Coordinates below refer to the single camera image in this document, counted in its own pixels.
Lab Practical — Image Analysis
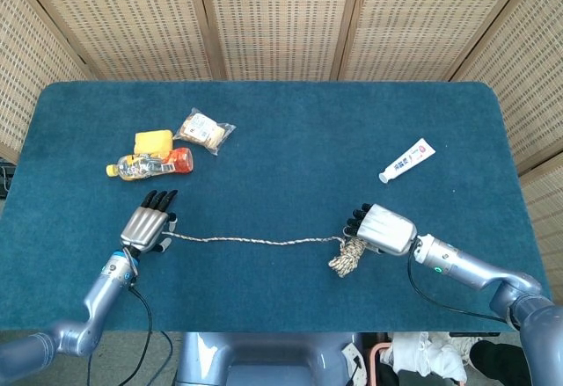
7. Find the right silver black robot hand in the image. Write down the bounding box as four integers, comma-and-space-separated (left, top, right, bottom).
343, 203, 418, 256

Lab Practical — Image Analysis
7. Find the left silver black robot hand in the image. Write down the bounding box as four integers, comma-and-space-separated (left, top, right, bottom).
120, 189, 179, 255

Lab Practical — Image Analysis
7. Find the beige braided rope bundle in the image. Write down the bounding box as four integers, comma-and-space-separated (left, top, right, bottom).
162, 230, 369, 278

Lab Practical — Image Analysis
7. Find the orange drink plastic bottle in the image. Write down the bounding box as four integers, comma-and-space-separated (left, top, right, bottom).
106, 147, 195, 183

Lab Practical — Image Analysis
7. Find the white toothpaste tube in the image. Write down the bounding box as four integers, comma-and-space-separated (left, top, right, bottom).
378, 137, 437, 185

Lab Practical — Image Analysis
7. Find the yellow sponge block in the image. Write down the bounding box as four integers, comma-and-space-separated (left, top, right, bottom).
133, 128, 174, 158

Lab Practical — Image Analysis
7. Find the clear snack packet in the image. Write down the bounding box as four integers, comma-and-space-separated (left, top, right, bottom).
173, 106, 237, 157

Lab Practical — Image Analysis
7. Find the white socket with black plug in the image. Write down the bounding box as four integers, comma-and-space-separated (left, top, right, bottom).
342, 342, 369, 382

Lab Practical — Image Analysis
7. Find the crumpled white cloth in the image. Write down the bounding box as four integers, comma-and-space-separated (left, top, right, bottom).
380, 331, 474, 382

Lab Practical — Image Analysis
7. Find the dark blue carpet table cover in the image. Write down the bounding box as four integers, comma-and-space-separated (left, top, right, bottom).
0, 80, 551, 333

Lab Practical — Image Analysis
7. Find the black device box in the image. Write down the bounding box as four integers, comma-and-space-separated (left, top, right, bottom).
0, 161, 17, 200

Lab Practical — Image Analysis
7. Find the woven bamboo screen panel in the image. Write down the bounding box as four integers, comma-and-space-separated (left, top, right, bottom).
195, 0, 364, 82
338, 0, 551, 82
518, 152, 563, 303
450, 0, 563, 174
0, 0, 96, 163
11, 0, 225, 82

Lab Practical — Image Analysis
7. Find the black shoe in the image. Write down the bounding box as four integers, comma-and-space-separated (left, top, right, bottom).
469, 339, 524, 386

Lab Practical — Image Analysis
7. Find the blue-grey robot torso base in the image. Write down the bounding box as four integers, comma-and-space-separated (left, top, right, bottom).
175, 331, 366, 386

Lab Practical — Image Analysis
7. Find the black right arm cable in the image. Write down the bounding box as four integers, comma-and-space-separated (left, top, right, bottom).
406, 247, 511, 324

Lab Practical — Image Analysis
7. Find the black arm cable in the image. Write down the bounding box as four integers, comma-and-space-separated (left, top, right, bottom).
406, 247, 511, 324
116, 287, 154, 386

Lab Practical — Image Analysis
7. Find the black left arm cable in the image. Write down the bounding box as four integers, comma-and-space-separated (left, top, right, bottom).
116, 287, 154, 386

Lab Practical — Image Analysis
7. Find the thin blue floor cable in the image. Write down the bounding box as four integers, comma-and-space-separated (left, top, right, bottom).
86, 331, 173, 386

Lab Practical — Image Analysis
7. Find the pink tubular stool frame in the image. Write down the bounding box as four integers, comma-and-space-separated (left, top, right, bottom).
367, 342, 397, 386

